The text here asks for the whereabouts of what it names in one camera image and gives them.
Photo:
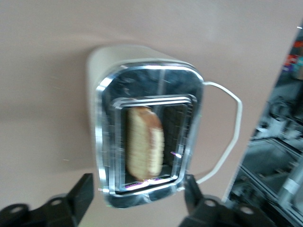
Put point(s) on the slice of bread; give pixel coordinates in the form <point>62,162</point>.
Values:
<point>144,146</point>

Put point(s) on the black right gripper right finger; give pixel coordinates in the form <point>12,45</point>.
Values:
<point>208,210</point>

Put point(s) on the cream and chrome two-slot toaster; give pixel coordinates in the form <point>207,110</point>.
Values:
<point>106,71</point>

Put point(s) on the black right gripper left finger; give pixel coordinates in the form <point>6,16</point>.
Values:
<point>71,208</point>

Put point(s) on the aluminium frame rails beside table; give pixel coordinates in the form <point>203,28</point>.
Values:
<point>272,165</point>

